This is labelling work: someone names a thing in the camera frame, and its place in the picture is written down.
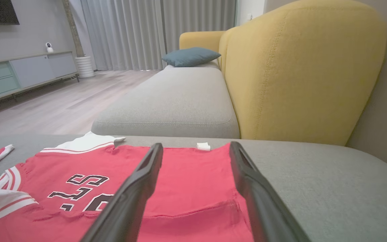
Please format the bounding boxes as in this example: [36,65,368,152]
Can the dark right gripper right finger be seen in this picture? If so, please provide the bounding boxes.
[229,141,311,242]

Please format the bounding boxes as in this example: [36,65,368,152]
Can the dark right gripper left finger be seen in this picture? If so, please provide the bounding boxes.
[81,143,164,242]

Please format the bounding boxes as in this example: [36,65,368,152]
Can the grey pleated curtain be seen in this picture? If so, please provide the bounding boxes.
[162,0,238,54]
[79,0,167,72]

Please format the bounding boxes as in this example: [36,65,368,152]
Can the white ribbed plant pot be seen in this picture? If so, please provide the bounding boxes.
[75,55,95,79]

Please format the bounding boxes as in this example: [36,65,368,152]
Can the red jersey with large 23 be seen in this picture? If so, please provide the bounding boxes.
[0,132,254,242]

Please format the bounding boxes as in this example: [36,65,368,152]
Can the yellow sofa armrest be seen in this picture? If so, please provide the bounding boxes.
[179,31,226,61]

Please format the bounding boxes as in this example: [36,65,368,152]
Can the grey and green TV cabinet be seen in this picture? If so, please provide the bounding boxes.
[0,50,80,107]

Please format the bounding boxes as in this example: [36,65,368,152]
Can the blue throw pillow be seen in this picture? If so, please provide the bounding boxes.
[162,47,221,68]

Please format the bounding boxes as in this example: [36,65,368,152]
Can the brown tree trunk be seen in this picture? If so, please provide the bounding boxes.
[62,0,85,57]

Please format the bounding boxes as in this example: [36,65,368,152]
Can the yellow sofa backrest cushion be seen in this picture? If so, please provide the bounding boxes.
[219,0,387,147]
[218,29,234,76]

